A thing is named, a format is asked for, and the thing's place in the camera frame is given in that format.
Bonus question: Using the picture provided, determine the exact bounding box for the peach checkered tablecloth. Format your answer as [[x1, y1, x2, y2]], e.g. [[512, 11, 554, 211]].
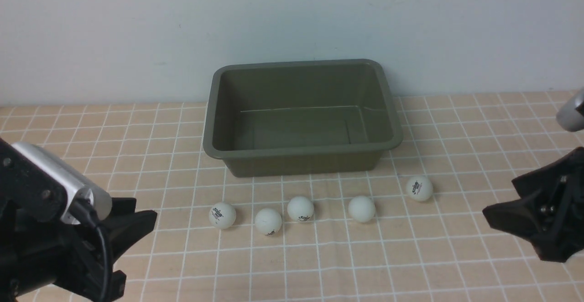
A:
[[0, 91, 583, 302]]

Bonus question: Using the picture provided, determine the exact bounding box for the black left camera cable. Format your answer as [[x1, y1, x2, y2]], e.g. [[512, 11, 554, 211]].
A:
[[68, 199, 112, 302]]

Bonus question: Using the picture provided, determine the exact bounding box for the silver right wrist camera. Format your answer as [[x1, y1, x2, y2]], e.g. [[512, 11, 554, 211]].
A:
[[556, 88, 584, 132]]

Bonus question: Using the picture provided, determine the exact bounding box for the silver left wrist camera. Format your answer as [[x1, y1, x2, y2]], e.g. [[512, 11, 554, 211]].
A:
[[12, 141, 113, 225]]

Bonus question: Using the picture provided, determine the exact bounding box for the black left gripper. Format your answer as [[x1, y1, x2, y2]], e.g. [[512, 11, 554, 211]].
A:
[[1, 141, 158, 302]]

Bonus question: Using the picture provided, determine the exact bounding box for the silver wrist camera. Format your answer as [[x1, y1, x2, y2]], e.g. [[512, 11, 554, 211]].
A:
[[556, 88, 584, 132], [12, 141, 113, 225]]

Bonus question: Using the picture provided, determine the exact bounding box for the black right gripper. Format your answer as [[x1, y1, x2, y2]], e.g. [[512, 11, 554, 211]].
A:
[[482, 147, 583, 263]]

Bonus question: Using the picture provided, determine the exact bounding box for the olive green plastic bin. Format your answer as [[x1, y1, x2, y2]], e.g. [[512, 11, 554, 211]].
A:
[[203, 59, 403, 177]]

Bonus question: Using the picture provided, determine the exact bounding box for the white ball logo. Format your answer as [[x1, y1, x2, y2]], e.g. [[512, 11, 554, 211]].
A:
[[405, 176, 434, 202]]

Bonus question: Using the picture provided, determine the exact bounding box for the white ball with logo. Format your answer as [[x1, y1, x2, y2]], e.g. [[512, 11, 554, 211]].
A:
[[287, 196, 314, 222]]

